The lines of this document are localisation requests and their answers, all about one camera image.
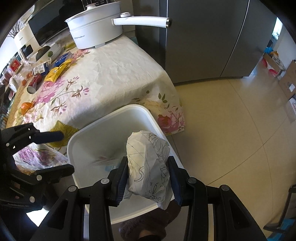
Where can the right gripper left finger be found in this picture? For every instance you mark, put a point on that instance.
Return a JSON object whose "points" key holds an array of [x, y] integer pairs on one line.
{"points": [[120, 181]]}

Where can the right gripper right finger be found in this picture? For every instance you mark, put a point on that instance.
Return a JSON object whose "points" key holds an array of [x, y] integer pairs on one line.
{"points": [[176, 179]]}

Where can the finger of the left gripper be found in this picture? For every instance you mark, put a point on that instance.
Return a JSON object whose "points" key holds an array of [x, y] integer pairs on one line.
{"points": [[54, 174], [47, 137]]}

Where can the white paper bag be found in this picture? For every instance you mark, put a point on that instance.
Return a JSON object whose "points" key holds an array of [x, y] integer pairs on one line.
{"points": [[148, 173]]}

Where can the red cartoon drink can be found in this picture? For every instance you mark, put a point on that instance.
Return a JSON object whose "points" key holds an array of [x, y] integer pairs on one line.
{"points": [[32, 86]]}

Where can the yellow snack bag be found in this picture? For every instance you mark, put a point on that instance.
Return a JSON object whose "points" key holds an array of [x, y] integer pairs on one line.
{"points": [[54, 73]]}

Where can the light blue white carton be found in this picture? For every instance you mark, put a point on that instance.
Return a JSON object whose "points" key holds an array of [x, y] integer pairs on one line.
{"points": [[42, 69]]}

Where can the blue almond milk carton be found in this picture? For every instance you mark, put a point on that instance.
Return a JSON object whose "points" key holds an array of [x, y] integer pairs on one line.
{"points": [[62, 59]]}

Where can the white trash bin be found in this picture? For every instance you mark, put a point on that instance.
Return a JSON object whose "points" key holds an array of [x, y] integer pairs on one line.
{"points": [[99, 148]]}

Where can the white kitchen appliance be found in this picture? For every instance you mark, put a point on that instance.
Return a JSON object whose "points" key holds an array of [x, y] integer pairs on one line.
{"points": [[24, 38]]}

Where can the floral tablecloth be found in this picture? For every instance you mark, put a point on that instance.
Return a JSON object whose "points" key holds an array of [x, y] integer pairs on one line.
{"points": [[98, 82]]}

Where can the orange tomato middle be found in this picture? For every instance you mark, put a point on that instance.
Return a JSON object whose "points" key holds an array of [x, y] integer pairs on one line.
{"points": [[29, 75]]}

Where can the clear glass jar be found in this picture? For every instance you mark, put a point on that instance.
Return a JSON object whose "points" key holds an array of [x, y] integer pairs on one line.
{"points": [[21, 73]]}

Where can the red labelled jar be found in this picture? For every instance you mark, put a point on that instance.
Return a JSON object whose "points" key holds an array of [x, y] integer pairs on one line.
{"points": [[14, 64]]}

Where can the dark green squash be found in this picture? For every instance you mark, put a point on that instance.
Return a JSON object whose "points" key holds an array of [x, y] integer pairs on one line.
{"points": [[42, 52]]}

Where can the black microwave oven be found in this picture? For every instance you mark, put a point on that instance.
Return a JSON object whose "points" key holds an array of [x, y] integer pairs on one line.
{"points": [[49, 18]]}

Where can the white electric cooking pot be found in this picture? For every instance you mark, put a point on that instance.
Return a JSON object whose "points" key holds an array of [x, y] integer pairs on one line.
{"points": [[98, 25]]}

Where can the grey refrigerator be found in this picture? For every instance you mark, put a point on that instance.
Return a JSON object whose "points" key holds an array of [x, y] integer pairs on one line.
{"points": [[207, 39]]}

